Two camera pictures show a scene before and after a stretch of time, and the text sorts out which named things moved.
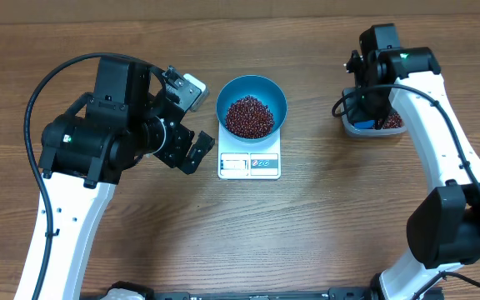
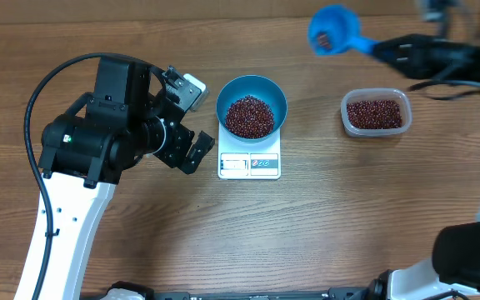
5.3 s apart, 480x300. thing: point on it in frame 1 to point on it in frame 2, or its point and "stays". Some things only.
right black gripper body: [370, 105] to [449, 56]
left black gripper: [182, 138] stays
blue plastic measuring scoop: [368, 124] to [343, 24]
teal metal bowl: [260, 87] stays
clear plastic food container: [392, 124] stays
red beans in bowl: [248, 117] stays
